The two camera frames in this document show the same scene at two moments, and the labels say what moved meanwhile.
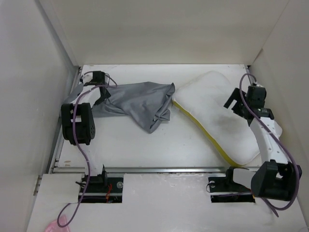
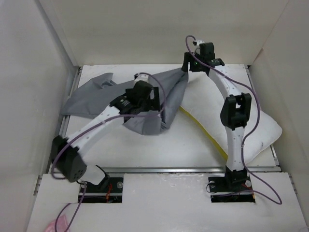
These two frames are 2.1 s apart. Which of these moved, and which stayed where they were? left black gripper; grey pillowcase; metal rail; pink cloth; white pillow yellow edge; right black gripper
Moved: right black gripper; grey pillowcase; left black gripper
Stayed: pink cloth; metal rail; white pillow yellow edge
